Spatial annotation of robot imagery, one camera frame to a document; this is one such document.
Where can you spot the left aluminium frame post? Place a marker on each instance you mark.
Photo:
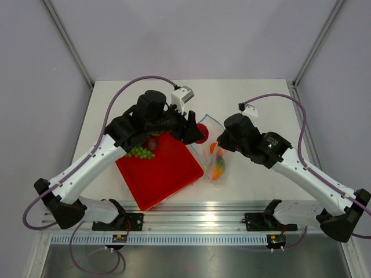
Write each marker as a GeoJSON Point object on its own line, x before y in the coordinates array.
{"type": "Point", "coordinates": [68, 43]}

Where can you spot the left controller board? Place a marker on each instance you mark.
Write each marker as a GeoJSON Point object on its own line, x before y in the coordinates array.
{"type": "Point", "coordinates": [119, 238]}

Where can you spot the green grape bunch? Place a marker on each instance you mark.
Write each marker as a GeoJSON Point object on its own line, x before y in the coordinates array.
{"type": "Point", "coordinates": [140, 152]}

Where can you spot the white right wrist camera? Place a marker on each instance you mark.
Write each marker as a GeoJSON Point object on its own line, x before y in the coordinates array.
{"type": "Point", "coordinates": [248, 110]}

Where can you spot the dark purple passion fruit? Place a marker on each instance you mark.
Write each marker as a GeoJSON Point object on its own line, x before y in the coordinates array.
{"type": "Point", "coordinates": [152, 144]}

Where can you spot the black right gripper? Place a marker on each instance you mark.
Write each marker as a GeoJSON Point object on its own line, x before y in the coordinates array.
{"type": "Point", "coordinates": [223, 142]}

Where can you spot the controller board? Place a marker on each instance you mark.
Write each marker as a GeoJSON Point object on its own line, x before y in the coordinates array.
{"type": "Point", "coordinates": [277, 239]}
{"type": "Point", "coordinates": [119, 238]}

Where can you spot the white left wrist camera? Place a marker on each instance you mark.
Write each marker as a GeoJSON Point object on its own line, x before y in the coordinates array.
{"type": "Point", "coordinates": [180, 97]}

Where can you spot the green orange mango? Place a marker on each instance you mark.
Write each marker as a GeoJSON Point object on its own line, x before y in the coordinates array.
{"type": "Point", "coordinates": [218, 168]}

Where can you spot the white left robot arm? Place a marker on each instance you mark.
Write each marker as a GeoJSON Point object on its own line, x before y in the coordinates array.
{"type": "Point", "coordinates": [62, 194]}

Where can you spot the white slotted cable duct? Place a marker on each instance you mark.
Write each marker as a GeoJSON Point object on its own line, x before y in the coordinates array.
{"type": "Point", "coordinates": [164, 240]}

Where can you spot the aluminium frame post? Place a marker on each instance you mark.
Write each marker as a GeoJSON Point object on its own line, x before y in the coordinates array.
{"type": "Point", "coordinates": [319, 41]}
{"type": "Point", "coordinates": [68, 43]}

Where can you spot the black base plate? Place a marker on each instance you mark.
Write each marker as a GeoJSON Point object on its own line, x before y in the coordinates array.
{"type": "Point", "coordinates": [128, 222]}
{"type": "Point", "coordinates": [256, 222]}

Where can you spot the right aluminium frame post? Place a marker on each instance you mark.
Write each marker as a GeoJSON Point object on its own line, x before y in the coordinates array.
{"type": "Point", "coordinates": [319, 41]}

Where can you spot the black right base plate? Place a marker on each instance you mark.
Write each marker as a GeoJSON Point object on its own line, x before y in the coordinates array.
{"type": "Point", "coordinates": [256, 222]}

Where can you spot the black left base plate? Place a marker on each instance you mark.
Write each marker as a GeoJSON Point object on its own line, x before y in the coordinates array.
{"type": "Point", "coordinates": [128, 222]}

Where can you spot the aluminium mounting rail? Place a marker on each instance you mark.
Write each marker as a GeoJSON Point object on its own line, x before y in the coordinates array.
{"type": "Point", "coordinates": [211, 217]}

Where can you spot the red pomegranate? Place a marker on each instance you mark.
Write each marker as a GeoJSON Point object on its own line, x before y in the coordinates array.
{"type": "Point", "coordinates": [204, 130]}

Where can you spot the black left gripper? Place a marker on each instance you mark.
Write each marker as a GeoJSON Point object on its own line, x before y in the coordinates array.
{"type": "Point", "coordinates": [192, 134]}

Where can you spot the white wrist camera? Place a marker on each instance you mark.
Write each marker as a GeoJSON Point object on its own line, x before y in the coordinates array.
{"type": "Point", "coordinates": [180, 97]}
{"type": "Point", "coordinates": [248, 110]}

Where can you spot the orange fruit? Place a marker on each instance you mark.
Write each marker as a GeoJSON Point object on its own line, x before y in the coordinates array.
{"type": "Point", "coordinates": [215, 149]}

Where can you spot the red plastic tray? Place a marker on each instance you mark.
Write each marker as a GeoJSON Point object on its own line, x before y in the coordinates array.
{"type": "Point", "coordinates": [151, 181]}

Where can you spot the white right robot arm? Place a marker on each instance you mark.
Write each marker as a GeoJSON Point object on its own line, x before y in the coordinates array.
{"type": "Point", "coordinates": [339, 208]}

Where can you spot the right controller board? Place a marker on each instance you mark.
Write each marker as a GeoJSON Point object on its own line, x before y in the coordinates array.
{"type": "Point", "coordinates": [277, 239]}

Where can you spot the clear zip top bag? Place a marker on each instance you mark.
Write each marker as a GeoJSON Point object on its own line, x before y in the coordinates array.
{"type": "Point", "coordinates": [213, 160]}

